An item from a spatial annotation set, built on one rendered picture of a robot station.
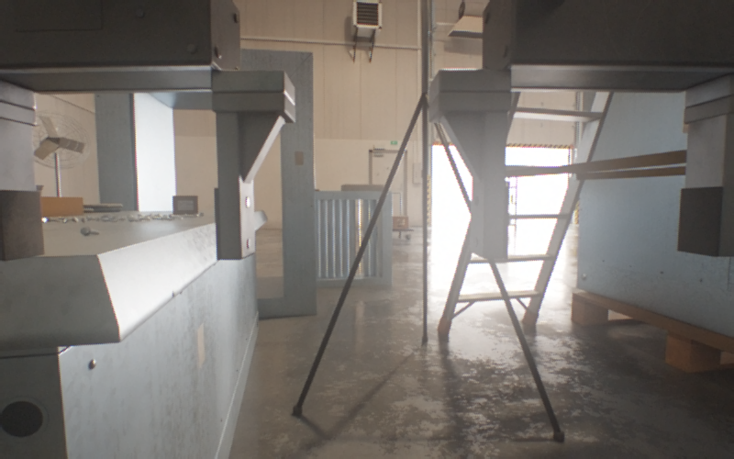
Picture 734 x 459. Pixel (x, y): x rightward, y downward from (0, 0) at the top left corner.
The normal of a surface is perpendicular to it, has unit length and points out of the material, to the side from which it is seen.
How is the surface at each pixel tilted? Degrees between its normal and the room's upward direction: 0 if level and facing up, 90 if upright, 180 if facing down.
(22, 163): 90
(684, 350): 90
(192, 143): 90
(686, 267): 90
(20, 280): 67
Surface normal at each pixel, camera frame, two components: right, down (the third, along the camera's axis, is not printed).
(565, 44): 0.01, 0.07
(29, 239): 1.00, 0.00
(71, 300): 0.19, -0.32
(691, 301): -0.99, 0.02
